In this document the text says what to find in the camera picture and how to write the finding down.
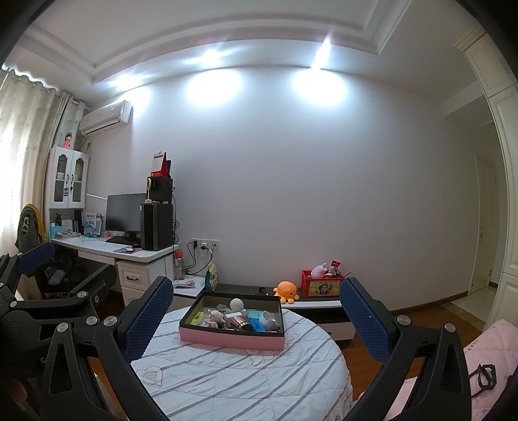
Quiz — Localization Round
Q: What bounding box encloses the black computer tower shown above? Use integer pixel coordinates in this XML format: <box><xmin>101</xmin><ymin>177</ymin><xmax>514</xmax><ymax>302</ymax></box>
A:
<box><xmin>140</xmin><ymin>202</ymin><xmax>175</xmax><ymax>252</ymax></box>

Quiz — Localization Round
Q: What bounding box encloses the beige curtain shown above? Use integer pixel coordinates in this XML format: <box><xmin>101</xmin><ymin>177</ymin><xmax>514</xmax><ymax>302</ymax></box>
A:
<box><xmin>0</xmin><ymin>67</ymin><xmax>87</xmax><ymax>260</ymax></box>

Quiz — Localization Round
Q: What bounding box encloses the white door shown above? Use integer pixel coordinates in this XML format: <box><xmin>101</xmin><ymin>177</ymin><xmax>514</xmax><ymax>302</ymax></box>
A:
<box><xmin>469</xmin><ymin>158</ymin><xmax>498</xmax><ymax>298</ymax></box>

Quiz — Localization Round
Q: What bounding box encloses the low black white cabinet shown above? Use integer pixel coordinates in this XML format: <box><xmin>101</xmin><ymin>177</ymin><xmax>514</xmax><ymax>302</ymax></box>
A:
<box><xmin>173</xmin><ymin>275</ymin><xmax>357</xmax><ymax>347</ymax></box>

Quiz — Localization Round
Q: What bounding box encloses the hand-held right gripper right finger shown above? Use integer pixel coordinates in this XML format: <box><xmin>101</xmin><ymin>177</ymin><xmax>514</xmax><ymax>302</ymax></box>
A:
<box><xmin>339</xmin><ymin>277</ymin><xmax>472</xmax><ymax>421</ymax></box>

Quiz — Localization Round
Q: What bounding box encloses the pink storage box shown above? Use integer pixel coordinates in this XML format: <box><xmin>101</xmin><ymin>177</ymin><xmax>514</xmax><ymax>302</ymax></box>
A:
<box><xmin>179</xmin><ymin>290</ymin><xmax>285</xmax><ymax>352</ymax></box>

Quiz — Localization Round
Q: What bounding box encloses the pink blanket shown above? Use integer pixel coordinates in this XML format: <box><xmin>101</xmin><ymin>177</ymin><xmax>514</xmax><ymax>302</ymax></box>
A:
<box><xmin>384</xmin><ymin>318</ymin><xmax>518</xmax><ymax>421</ymax></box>

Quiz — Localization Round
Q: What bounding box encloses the grey yellow jacket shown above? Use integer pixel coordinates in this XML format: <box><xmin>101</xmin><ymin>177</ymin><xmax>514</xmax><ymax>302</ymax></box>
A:
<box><xmin>15</xmin><ymin>204</ymin><xmax>45</xmax><ymax>254</ymax></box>

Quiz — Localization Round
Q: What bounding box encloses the black computer monitor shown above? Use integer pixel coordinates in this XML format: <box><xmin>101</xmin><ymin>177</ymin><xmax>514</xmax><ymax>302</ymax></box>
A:
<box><xmin>106</xmin><ymin>193</ymin><xmax>146</xmax><ymax>239</ymax></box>

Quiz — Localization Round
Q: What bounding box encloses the black power cable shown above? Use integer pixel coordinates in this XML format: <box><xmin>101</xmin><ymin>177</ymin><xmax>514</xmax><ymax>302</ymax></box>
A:
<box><xmin>184</xmin><ymin>243</ymin><xmax>199</xmax><ymax>276</ymax></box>

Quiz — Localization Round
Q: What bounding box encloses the white air conditioner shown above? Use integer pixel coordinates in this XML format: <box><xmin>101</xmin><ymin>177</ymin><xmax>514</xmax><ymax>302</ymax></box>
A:
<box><xmin>79</xmin><ymin>101</ymin><xmax>133</xmax><ymax>135</ymax></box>

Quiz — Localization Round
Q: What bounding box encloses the red plastic crate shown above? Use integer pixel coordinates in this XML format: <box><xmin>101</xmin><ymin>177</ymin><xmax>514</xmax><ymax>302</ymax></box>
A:
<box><xmin>301</xmin><ymin>269</ymin><xmax>345</xmax><ymax>298</ymax></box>

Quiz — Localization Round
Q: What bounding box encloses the white hutch cabinet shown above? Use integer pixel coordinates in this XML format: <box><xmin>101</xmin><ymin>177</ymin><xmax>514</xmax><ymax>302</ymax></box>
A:
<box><xmin>44</xmin><ymin>146</ymin><xmax>90</xmax><ymax>209</ymax></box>

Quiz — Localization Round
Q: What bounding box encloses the orange octopus plush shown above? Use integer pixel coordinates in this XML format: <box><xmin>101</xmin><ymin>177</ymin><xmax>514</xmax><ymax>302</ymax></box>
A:
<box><xmin>273</xmin><ymin>281</ymin><xmax>300</xmax><ymax>304</ymax></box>

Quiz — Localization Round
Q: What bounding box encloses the red white paper bag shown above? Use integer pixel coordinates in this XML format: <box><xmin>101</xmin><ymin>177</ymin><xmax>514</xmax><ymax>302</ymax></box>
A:
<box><xmin>151</xmin><ymin>151</ymin><xmax>172</xmax><ymax>179</ymax></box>

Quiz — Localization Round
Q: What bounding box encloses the black glasses frame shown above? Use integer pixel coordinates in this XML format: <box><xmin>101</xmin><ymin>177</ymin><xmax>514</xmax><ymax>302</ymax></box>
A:
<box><xmin>468</xmin><ymin>363</ymin><xmax>498</xmax><ymax>392</ymax></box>

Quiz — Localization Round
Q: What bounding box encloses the black speaker box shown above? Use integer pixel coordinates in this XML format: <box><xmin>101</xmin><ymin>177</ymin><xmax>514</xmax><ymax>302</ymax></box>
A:
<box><xmin>146</xmin><ymin>177</ymin><xmax>174</xmax><ymax>204</ymax></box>

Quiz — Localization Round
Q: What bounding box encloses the white desk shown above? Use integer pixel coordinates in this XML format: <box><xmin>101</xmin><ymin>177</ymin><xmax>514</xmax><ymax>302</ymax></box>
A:
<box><xmin>51</xmin><ymin>237</ymin><xmax>181</xmax><ymax>308</ymax></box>

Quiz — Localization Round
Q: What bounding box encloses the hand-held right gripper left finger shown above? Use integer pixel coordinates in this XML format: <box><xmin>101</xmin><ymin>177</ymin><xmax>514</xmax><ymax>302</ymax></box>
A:
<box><xmin>41</xmin><ymin>276</ymin><xmax>175</xmax><ymax>421</ymax></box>

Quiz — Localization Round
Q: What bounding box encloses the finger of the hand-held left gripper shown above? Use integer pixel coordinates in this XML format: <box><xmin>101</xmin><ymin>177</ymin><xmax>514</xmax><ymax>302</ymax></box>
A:
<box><xmin>0</xmin><ymin>242</ymin><xmax>56</xmax><ymax>302</ymax></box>
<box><xmin>14</xmin><ymin>265</ymin><xmax>118</xmax><ymax>329</ymax></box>

